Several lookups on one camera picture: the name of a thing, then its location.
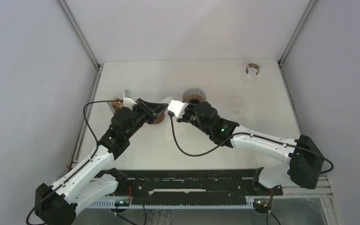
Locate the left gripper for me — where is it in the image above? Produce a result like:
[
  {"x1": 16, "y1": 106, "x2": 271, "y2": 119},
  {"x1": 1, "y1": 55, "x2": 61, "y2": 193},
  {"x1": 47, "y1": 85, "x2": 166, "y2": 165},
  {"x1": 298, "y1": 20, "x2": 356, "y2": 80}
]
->
[{"x1": 125, "y1": 98, "x2": 168, "y2": 139}]

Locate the white paper coffee filter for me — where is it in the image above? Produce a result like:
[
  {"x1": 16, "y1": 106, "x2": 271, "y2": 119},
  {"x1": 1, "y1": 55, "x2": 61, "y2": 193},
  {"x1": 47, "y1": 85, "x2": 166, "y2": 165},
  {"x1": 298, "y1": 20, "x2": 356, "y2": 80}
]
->
[
  {"x1": 160, "y1": 97, "x2": 177, "y2": 108},
  {"x1": 164, "y1": 118, "x2": 185, "y2": 141}
]

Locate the grey ribbed glass dripper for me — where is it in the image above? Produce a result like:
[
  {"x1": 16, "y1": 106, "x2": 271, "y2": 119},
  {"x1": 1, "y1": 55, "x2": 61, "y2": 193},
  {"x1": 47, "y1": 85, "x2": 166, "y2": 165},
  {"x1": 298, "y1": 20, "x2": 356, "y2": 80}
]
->
[{"x1": 182, "y1": 88, "x2": 207, "y2": 105}]

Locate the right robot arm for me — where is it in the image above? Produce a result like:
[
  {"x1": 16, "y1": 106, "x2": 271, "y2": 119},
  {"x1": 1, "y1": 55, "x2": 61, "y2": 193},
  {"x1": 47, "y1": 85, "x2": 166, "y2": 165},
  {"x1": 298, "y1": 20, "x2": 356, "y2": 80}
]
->
[{"x1": 168, "y1": 100, "x2": 325, "y2": 195}]

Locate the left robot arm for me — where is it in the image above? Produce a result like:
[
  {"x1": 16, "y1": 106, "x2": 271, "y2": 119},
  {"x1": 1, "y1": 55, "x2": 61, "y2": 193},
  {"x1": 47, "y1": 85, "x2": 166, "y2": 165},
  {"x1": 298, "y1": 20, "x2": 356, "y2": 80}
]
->
[{"x1": 31, "y1": 98, "x2": 169, "y2": 225}]

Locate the clear glass dripper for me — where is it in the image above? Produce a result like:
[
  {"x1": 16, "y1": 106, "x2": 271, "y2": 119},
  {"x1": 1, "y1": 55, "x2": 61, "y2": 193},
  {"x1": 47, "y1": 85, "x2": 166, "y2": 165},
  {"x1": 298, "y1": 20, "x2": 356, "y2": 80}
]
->
[{"x1": 228, "y1": 95, "x2": 249, "y2": 116}]

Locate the clear glass with brown band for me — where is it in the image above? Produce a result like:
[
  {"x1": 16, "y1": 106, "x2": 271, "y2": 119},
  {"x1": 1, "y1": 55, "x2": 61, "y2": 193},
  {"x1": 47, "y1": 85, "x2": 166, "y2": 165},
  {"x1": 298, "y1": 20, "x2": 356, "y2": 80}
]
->
[{"x1": 241, "y1": 60, "x2": 261, "y2": 86}]

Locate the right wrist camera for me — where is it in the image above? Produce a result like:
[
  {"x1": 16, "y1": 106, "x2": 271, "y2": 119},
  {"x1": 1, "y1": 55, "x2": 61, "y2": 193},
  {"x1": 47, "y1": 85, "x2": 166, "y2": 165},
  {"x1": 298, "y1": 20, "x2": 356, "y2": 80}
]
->
[{"x1": 167, "y1": 99, "x2": 188, "y2": 119}]

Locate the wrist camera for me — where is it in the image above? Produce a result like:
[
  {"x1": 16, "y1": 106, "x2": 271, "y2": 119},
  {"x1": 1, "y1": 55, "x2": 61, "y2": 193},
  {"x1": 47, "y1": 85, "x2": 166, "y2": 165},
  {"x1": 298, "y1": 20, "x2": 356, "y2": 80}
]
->
[
  {"x1": 122, "y1": 90, "x2": 137, "y2": 110},
  {"x1": 167, "y1": 99, "x2": 188, "y2": 119}
]

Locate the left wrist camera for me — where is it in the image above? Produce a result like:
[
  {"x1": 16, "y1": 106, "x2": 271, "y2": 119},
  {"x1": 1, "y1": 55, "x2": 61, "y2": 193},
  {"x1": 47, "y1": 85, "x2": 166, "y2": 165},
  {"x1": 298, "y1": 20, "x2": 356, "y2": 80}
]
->
[{"x1": 122, "y1": 90, "x2": 137, "y2": 110}]

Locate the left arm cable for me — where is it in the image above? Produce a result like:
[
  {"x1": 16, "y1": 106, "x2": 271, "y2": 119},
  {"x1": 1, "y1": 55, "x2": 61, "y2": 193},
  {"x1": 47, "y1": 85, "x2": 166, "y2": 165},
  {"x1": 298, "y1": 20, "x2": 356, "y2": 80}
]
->
[{"x1": 26, "y1": 100, "x2": 125, "y2": 225}]

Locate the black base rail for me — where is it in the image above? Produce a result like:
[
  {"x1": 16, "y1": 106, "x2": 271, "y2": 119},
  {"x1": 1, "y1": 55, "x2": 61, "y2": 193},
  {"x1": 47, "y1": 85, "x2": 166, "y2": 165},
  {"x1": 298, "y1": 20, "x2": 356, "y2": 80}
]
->
[{"x1": 67, "y1": 169, "x2": 317, "y2": 206}]

